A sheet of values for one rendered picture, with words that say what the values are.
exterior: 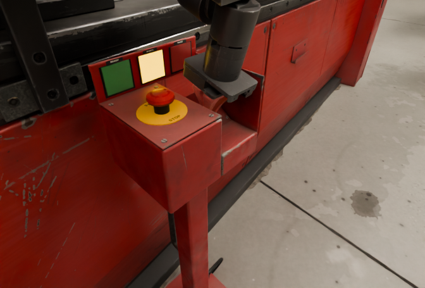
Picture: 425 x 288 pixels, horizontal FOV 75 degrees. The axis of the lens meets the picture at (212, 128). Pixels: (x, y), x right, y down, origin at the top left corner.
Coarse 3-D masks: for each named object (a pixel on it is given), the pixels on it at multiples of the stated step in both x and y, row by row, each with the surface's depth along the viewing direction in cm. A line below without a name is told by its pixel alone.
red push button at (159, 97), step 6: (156, 90) 38; (162, 90) 38; (168, 90) 38; (150, 96) 37; (156, 96) 37; (162, 96) 37; (168, 96) 37; (174, 96) 38; (150, 102) 37; (156, 102) 36; (162, 102) 36; (168, 102) 37; (156, 108) 38; (162, 108) 38; (168, 108) 39; (162, 114) 38
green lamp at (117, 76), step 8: (120, 64) 41; (128, 64) 42; (104, 72) 39; (112, 72) 40; (120, 72) 41; (128, 72) 42; (104, 80) 40; (112, 80) 41; (120, 80) 42; (128, 80) 43; (112, 88) 41; (120, 88) 42; (128, 88) 43
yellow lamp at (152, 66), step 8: (144, 56) 43; (152, 56) 44; (160, 56) 45; (144, 64) 44; (152, 64) 45; (160, 64) 46; (144, 72) 44; (152, 72) 45; (160, 72) 47; (144, 80) 45
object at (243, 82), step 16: (208, 48) 38; (224, 48) 36; (240, 48) 37; (192, 64) 41; (208, 64) 39; (224, 64) 38; (240, 64) 39; (208, 80) 40; (224, 80) 40; (240, 80) 41; (256, 80) 42
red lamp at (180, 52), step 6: (186, 42) 48; (174, 48) 47; (180, 48) 48; (186, 48) 49; (174, 54) 47; (180, 54) 48; (186, 54) 49; (174, 60) 48; (180, 60) 49; (174, 66) 48; (180, 66) 49
